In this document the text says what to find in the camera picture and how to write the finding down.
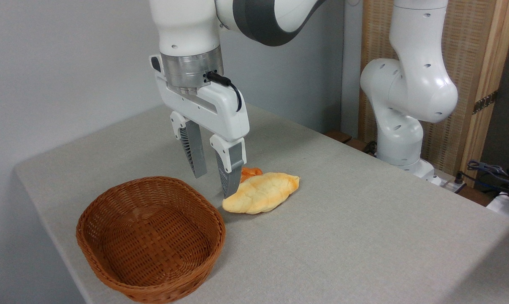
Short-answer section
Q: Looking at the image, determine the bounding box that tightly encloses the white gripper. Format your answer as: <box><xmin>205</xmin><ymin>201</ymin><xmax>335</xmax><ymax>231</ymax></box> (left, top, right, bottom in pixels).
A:
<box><xmin>149</xmin><ymin>54</ymin><xmax>250</xmax><ymax>199</ymax></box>

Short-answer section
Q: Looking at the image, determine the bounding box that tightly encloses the golden twisted bread roll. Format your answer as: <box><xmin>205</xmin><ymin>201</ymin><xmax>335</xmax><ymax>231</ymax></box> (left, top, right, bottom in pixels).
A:
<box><xmin>222</xmin><ymin>167</ymin><xmax>301</xmax><ymax>214</ymax></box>

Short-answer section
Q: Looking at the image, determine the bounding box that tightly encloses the brown wicker basket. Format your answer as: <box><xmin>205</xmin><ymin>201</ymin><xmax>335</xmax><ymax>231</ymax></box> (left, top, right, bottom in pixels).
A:
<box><xmin>76</xmin><ymin>176</ymin><xmax>227</xmax><ymax>304</ymax></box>

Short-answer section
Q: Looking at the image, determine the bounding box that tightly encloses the brown wooden board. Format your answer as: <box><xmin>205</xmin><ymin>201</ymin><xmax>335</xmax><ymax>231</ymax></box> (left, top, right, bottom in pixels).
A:
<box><xmin>324</xmin><ymin>130</ymin><xmax>378</xmax><ymax>157</ymax></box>

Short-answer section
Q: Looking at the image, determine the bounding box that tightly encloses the metal screen hinge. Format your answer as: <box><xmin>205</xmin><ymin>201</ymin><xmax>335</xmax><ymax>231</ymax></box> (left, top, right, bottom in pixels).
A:
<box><xmin>472</xmin><ymin>90</ymin><xmax>499</xmax><ymax>115</ymax></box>

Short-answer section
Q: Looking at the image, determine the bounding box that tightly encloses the wooden woven folding screen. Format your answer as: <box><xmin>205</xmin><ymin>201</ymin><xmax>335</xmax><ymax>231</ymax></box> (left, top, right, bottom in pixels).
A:
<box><xmin>358</xmin><ymin>0</ymin><xmax>509</xmax><ymax>189</ymax></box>

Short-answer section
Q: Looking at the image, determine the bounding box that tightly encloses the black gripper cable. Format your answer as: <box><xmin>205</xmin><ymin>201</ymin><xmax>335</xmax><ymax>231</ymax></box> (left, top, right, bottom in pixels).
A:
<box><xmin>204</xmin><ymin>71</ymin><xmax>243</xmax><ymax>113</ymax></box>

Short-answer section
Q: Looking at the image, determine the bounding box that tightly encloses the dark cable bundle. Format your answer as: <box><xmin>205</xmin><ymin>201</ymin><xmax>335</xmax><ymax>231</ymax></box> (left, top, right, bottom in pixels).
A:
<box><xmin>454</xmin><ymin>159</ymin><xmax>509</xmax><ymax>199</ymax></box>

